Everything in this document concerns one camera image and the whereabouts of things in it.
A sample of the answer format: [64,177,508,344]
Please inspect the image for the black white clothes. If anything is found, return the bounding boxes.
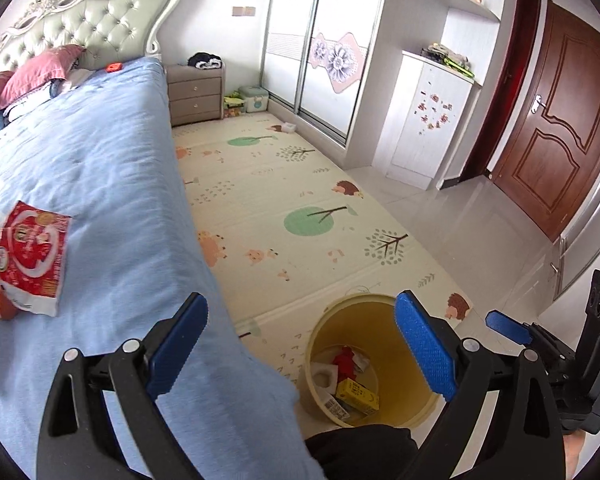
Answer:
[187,52,223,70]

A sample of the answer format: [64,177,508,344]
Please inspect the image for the green white storage box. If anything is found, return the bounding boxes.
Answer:
[238,86,270,113]

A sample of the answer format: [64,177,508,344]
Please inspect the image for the small orange object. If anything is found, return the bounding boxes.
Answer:
[105,62,122,73]

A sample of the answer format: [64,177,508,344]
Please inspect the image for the yellow trash bin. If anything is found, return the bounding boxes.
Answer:
[298,294,438,428]

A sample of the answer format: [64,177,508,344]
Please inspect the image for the person's right hand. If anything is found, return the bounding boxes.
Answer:
[564,429,585,480]

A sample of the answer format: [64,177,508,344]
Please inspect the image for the colourful toys by box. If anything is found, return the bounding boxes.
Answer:
[223,91,246,118]

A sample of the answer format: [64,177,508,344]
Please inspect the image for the wall switch plate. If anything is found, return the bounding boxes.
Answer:
[232,6,256,18]

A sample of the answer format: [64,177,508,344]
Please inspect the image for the clutter on cabinet top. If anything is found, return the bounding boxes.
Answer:
[420,42,475,79]

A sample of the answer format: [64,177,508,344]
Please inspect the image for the brown wooden door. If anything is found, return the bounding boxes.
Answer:
[492,0,600,242]

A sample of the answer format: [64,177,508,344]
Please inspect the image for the red cloth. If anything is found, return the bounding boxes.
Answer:
[332,346,356,382]

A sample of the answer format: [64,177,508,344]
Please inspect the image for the white foam block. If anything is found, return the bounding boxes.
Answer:
[310,362,338,396]

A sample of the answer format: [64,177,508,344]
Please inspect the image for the white corner cabinet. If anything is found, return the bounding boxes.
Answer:
[372,51,480,191]

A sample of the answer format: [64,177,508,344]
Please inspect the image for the tufted green headboard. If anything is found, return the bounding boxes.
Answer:
[0,0,180,72]

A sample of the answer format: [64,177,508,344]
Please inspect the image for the folded striped blanket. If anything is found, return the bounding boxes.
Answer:
[3,68,95,124]

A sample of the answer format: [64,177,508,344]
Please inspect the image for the sliding door wardrobe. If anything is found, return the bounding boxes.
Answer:
[261,0,382,145]

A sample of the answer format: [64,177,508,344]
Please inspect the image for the right pink pillow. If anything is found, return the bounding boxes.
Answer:
[0,44,85,110]

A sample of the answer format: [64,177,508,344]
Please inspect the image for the red snack wrapper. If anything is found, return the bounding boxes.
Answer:
[0,200,71,318]

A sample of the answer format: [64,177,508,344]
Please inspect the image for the orange sock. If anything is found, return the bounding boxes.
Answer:
[0,284,19,321]

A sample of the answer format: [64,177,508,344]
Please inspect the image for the small white floor box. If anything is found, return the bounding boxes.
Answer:
[282,122,297,133]

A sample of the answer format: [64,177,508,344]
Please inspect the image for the grey nightstand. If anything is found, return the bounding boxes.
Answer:
[166,65,225,127]

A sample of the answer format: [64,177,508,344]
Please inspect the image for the yellow carton box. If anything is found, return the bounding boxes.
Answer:
[336,378,380,415]

